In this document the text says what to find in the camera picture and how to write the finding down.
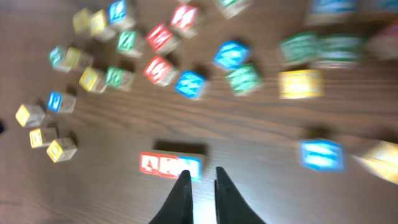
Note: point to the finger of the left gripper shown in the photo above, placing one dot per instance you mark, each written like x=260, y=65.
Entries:
x=2, y=127

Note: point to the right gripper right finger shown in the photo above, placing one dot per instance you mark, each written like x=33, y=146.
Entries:
x=230, y=206

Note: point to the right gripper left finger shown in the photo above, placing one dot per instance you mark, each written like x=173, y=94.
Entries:
x=178, y=206

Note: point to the blue 2 block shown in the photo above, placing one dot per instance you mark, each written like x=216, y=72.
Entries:
x=193, y=165

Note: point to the red A block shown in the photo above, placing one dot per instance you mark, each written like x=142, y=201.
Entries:
x=149, y=163

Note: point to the yellow block lower left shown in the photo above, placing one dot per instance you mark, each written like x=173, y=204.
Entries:
x=30, y=115

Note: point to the yellow block lower middle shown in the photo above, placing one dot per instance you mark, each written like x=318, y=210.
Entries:
x=42, y=137

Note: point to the blue P block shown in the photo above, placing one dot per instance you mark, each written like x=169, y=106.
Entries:
x=61, y=102

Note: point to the yellow block lower right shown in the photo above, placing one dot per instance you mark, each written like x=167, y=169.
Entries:
x=61, y=149

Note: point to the green L block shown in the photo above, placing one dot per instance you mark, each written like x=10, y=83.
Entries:
x=57, y=59

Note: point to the yellow block beside L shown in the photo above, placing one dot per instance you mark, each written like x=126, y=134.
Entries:
x=78, y=60

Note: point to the yellow block centre left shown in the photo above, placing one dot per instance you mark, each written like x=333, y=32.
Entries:
x=93, y=80

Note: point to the blue T block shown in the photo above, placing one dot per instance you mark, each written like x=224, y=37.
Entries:
x=322, y=155

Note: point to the blue H block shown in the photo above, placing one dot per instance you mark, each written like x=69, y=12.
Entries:
x=191, y=85

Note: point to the green R block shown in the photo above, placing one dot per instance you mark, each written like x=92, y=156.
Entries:
x=119, y=79

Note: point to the green N block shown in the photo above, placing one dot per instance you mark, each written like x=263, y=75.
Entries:
x=244, y=80

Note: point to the yellow block top left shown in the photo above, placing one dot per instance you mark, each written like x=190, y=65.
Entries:
x=81, y=22

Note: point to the red U block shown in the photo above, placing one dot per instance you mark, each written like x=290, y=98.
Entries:
x=160, y=71

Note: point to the yellow block right middle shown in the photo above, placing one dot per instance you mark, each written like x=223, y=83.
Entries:
x=297, y=84

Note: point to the blue D block middle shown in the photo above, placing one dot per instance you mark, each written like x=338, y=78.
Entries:
x=231, y=55

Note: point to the green Z block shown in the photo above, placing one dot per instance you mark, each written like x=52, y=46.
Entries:
x=130, y=43

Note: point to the blue L block left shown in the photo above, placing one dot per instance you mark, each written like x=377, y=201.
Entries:
x=121, y=15

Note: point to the yellow block far right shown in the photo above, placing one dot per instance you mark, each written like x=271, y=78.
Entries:
x=379, y=158

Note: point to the red E block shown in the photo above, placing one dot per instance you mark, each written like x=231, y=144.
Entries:
x=162, y=40

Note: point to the green B block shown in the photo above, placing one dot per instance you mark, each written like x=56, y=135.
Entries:
x=299, y=49

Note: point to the green C block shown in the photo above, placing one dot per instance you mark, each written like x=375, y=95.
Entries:
x=338, y=51

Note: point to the green 4 block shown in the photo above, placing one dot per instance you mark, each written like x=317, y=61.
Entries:
x=230, y=8

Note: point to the blue 5 block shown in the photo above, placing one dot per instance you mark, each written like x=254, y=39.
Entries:
x=324, y=12

